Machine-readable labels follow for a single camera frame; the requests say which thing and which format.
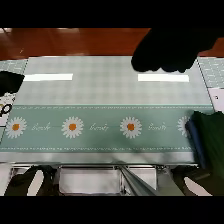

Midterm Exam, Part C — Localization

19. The black garment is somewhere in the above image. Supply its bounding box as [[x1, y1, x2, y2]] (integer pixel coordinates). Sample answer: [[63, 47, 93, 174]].
[[130, 27, 224, 74]]

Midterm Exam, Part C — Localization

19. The dark green garment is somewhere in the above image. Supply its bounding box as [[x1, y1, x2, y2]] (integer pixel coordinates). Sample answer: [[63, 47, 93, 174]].
[[190, 110, 224, 175]]

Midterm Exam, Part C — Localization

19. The blue garment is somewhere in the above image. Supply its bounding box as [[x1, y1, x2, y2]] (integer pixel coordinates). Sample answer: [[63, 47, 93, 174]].
[[185, 118, 208, 168]]

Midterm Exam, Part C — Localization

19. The silver frame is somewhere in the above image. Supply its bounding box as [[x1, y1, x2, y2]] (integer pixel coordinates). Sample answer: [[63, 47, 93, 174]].
[[0, 161, 202, 197]]

